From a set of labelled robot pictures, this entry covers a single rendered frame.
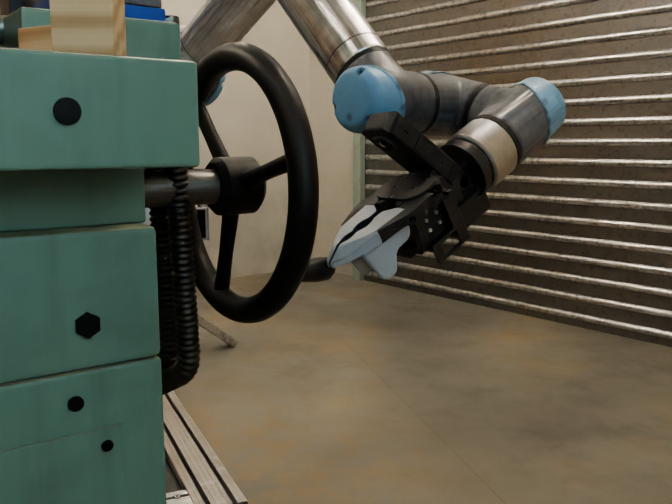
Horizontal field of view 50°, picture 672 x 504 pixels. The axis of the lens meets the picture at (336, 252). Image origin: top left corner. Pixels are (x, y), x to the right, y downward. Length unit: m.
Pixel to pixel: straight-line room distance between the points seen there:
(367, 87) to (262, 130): 3.95
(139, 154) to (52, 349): 0.14
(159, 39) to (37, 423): 0.35
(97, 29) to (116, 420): 0.25
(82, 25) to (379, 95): 0.41
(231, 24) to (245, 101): 3.42
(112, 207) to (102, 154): 0.10
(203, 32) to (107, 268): 0.86
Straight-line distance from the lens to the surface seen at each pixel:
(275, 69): 0.68
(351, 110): 0.81
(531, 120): 0.86
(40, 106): 0.40
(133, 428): 0.52
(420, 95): 0.84
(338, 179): 4.72
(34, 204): 0.49
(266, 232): 4.78
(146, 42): 0.67
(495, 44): 3.83
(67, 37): 0.46
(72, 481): 0.51
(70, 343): 0.49
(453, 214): 0.77
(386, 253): 0.73
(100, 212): 0.50
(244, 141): 4.66
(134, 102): 0.41
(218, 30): 1.28
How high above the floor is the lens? 0.85
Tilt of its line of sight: 9 degrees down
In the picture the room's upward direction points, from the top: straight up
